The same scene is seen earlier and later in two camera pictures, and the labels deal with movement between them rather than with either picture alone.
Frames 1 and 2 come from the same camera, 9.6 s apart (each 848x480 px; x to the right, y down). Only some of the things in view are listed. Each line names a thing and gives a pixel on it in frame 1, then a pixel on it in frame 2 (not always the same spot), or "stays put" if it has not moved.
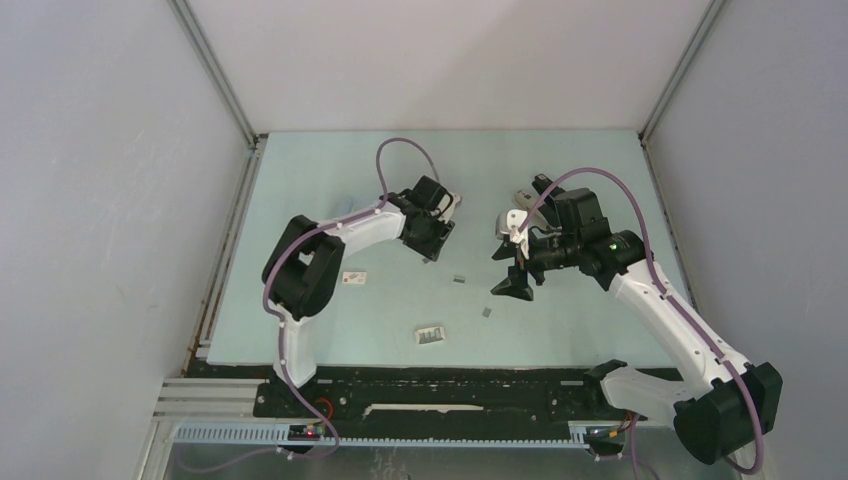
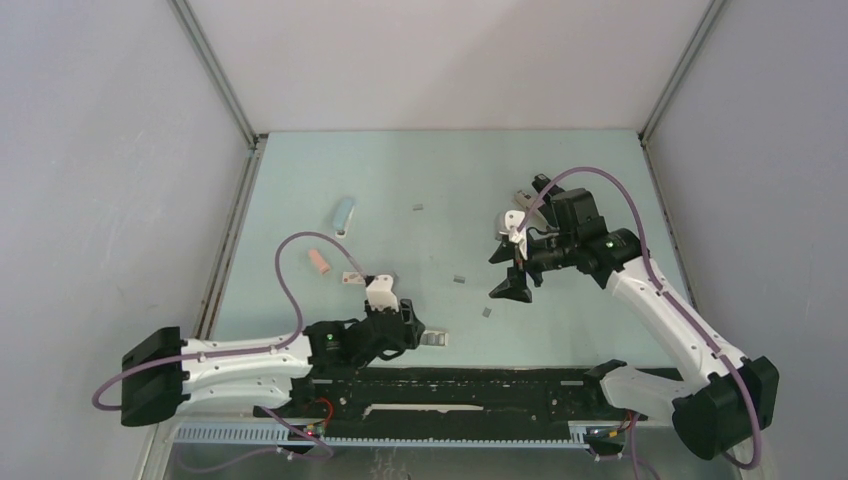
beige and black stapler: [524, 199] stays put
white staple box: [354, 277] stays put
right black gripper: [516, 284] stays put
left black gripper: [431, 249] to [414, 327]
